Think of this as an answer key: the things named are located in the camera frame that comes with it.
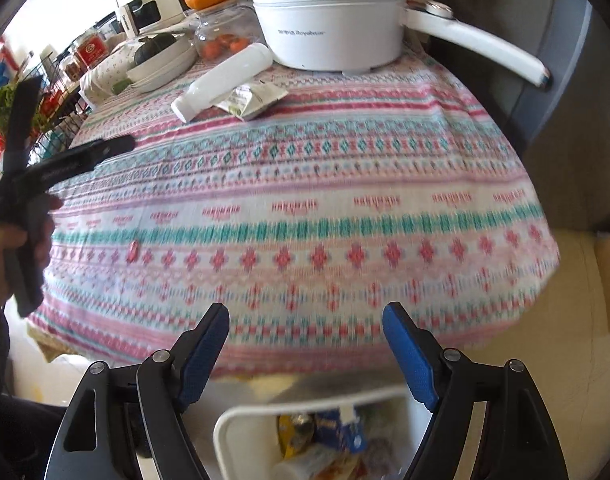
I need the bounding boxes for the glass teapot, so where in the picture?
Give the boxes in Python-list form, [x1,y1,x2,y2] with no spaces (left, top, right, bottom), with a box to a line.
[192,2,265,62]

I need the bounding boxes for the dark green squash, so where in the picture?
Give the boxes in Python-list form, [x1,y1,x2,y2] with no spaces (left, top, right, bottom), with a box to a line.
[134,32,177,66]

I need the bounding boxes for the yellow snack bag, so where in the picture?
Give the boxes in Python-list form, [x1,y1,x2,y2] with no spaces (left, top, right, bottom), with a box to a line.
[277,413,316,460]

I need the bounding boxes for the floral white cloth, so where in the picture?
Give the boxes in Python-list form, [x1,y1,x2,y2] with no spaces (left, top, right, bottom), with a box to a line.
[79,42,139,110]

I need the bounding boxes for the blue white carton in bin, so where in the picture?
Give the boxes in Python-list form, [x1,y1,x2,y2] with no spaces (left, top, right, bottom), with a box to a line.
[314,405,367,454]

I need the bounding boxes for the white tube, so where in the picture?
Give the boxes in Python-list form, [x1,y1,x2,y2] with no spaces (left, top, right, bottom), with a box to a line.
[271,443,340,480]
[171,42,273,124]

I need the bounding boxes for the black wire rack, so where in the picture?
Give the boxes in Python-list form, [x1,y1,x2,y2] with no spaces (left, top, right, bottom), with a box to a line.
[0,53,89,174]

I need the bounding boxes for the red soda can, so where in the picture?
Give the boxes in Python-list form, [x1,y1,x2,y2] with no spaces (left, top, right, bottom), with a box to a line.
[363,438,399,479]

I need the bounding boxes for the red label glass jar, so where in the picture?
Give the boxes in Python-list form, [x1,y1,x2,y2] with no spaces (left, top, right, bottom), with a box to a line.
[73,28,108,70]

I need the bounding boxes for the small red candy wrapper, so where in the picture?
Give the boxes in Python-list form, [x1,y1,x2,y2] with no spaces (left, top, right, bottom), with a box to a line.
[126,240,140,263]

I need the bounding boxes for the grey refrigerator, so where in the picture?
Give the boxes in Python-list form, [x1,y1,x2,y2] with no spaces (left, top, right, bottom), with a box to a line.
[430,0,610,232]

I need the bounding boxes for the patterned tablecloth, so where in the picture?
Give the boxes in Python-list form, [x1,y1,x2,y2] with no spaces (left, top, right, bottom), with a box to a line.
[27,50,559,375]

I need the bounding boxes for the white stacked bowls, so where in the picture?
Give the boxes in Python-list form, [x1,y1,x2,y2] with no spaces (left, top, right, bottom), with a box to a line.
[113,34,197,94]

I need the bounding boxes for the white electric pot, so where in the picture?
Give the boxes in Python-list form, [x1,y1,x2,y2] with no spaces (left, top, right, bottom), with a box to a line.
[252,0,550,88]

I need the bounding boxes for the small orange in teapot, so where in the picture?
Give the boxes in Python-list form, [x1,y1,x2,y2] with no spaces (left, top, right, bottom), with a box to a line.
[217,34,251,53]
[199,40,224,61]

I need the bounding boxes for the person left hand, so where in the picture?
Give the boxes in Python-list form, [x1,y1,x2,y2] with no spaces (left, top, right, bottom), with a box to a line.
[0,195,63,314]

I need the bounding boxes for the white printed wrapper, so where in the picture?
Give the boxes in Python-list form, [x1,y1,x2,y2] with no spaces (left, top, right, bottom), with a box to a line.
[215,81,289,122]

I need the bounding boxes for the white trash bin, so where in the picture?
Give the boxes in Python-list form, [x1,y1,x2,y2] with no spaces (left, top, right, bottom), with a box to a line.
[213,376,431,479]

